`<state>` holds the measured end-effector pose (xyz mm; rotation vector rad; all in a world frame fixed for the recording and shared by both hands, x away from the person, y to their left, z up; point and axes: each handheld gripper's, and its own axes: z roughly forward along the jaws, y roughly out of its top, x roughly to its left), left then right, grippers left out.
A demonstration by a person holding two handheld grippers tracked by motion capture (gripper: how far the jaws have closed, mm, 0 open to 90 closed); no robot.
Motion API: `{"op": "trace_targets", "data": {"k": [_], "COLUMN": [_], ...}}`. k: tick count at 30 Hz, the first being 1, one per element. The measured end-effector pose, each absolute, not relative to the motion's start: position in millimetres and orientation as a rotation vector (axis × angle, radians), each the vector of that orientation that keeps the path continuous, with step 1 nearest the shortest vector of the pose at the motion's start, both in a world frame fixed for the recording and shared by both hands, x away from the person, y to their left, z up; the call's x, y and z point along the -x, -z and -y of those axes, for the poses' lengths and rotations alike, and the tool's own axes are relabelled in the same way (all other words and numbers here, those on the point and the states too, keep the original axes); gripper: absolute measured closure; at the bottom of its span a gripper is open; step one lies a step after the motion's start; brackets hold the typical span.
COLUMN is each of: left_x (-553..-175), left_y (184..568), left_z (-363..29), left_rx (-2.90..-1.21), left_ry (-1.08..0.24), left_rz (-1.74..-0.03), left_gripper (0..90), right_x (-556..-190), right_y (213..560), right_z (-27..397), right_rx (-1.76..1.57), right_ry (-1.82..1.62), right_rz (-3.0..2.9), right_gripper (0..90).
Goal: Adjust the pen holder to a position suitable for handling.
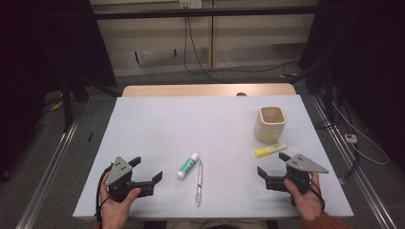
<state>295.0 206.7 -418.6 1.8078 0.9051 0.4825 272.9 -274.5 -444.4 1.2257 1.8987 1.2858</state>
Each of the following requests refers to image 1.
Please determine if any white floor cable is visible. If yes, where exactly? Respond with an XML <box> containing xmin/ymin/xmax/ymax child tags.
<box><xmin>330</xmin><ymin>102</ymin><xmax>390</xmax><ymax>166</ymax></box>

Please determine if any yellow highlighter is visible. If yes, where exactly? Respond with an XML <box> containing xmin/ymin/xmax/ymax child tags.
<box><xmin>253</xmin><ymin>142</ymin><xmax>288</xmax><ymax>158</ymax></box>

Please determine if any beige wooden cabinet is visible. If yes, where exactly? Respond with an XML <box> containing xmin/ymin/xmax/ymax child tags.
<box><xmin>89</xmin><ymin>0</ymin><xmax>320</xmax><ymax>77</ymax></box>

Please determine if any black floor cable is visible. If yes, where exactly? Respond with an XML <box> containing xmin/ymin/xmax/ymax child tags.
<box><xmin>313</xmin><ymin>94</ymin><xmax>361</xmax><ymax>181</ymax></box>

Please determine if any wooden table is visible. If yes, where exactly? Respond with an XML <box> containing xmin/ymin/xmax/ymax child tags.
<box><xmin>121</xmin><ymin>83</ymin><xmax>297</xmax><ymax>97</ymax></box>

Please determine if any white table cover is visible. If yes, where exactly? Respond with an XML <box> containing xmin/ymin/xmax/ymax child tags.
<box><xmin>72</xmin><ymin>94</ymin><xmax>354</xmax><ymax>221</ymax></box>

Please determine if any person's left hand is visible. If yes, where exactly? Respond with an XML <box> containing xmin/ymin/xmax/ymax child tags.
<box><xmin>99</xmin><ymin>173</ymin><xmax>142</xmax><ymax>229</ymax></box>

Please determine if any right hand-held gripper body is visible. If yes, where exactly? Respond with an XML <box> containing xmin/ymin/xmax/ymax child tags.
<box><xmin>265</xmin><ymin>154</ymin><xmax>330</xmax><ymax>207</ymax></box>

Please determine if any black curtain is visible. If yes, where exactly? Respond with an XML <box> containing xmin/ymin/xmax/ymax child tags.
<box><xmin>0</xmin><ymin>0</ymin><xmax>117</xmax><ymax>180</ymax></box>
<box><xmin>298</xmin><ymin>0</ymin><xmax>405</xmax><ymax>171</ymax></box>

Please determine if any black metal bar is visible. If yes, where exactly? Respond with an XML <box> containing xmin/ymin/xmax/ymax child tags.
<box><xmin>93</xmin><ymin>5</ymin><xmax>320</xmax><ymax>21</ymax></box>

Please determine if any clear white pen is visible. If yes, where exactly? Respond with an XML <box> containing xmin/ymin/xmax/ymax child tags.
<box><xmin>194</xmin><ymin>160</ymin><xmax>203</xmax><ymax>208</ymax></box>

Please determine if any white wall socket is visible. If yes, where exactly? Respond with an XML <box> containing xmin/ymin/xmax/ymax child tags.
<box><xmin>179</xmin><ymin>0</ymin><xmax>203</xmax><ymax>10</ymax></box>

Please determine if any black hanging cable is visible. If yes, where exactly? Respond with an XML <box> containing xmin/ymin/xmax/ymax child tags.
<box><xmin>182</xmin><ymin>16</ymin><xmax>300</xmax><ymax>74</ymax></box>
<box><xmin>186</xmin><ymin>16</ymin><xmax>227</xmax><ymax>84</ymax></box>

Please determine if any black metal stand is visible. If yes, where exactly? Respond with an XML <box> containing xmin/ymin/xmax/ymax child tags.
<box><xmin>61</xmin><ymin>77</ymin><xmax>77</xmax><ymax>134</ymax></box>

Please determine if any white green glue stick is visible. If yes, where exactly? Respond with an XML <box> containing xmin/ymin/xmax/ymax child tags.
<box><xmin>176</xmin><ymin>152</ymin><xmax>201</xmax><ymax>180</ymax></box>

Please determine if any cream square cup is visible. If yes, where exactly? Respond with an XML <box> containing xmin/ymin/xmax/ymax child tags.
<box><xmin>253</xmin><ymin>105</ymin><xmax>288</xmax><ymax>143</ymax></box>

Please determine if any aluminium floor rail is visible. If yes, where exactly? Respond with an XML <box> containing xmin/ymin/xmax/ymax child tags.
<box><xmin>309</xmin><ymin>94</ymin><xmax>398</xmax><ymax>229</ymax></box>
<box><xmin>14</xmin><ymin>104</ymin><xmax>84</xmax><ymax>229</ymax></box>

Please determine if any person's right hand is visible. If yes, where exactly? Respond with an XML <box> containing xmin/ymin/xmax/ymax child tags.
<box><xmin>283</xmin><ymin>171</ymin><xmax>326</xmax><ymax>222</ymax></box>

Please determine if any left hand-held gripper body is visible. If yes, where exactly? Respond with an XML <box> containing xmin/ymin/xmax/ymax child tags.
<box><xmin>104</xmin><ymin>156</ymin><xmax>156</xmax><ymax>203</ymax></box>

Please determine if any black stand leg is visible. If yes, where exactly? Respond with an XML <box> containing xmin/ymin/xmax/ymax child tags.
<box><xmin>286</xmin><ymin>58</ymin><xmax>323</xmax><ymax>86</ymax></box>

